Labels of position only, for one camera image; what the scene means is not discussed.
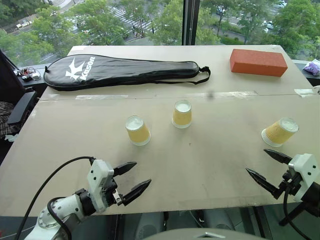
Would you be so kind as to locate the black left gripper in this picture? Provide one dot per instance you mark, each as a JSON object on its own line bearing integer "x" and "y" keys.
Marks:
{"x": 113, "y": 193}

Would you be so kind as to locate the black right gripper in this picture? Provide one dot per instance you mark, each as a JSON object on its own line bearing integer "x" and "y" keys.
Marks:
{"x": 291, "y": 183}

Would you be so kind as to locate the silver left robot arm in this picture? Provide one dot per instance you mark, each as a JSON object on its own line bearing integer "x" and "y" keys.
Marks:
{"x": 65, "y": 208}

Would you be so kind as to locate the yellow paper cup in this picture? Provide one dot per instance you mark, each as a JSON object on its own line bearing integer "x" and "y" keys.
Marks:
{"x": 182, "y": 115}
{"x": 138, "y": 131}
{"x": 278, "y": 132}

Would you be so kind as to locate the black metal bar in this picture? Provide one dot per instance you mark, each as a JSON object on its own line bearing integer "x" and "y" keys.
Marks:
{"x": 293, "y": 215}

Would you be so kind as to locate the clear tape strip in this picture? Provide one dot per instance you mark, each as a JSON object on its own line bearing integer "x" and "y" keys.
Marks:
{"x": 303, "y": 92}
{"x": 101, "y": 97}
{"x": 235, "y": 94}

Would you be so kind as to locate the orange brick block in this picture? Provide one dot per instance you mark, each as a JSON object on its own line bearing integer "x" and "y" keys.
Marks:
{"x": 257, "y": 62}

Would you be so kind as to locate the black racket bag white print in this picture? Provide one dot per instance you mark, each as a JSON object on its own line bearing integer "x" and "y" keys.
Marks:
{"x": 112, "y": 72}

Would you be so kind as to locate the purple plastic bag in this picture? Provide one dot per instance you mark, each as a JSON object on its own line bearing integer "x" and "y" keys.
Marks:
{"x": 312, "y": 67}

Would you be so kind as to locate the black office chair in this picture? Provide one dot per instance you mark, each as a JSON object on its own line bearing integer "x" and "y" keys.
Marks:
{"x": 17, "y": 100}

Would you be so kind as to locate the plaid cloth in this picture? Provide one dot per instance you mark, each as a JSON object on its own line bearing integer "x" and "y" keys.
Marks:
{"x": 6, "y": 117}

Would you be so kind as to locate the small clutter on windowsill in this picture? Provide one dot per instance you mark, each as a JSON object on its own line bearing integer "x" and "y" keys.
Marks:
{"x": 28, "y": 73}

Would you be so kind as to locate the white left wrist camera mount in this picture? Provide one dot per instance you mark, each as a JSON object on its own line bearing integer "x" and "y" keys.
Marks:
{"x": 98, "y": 182}

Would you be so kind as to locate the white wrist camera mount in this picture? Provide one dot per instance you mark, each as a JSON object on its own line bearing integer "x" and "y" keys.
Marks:
{"x": 306, "y": 172}
{"x": 98, "y": 182}

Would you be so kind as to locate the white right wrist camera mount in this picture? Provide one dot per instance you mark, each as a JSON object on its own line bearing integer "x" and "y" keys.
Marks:
{"x": 306, "y": 172}

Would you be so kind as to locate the black window frame post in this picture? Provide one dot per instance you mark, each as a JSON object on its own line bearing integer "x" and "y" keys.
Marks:
{"x": 190, "y": 22}

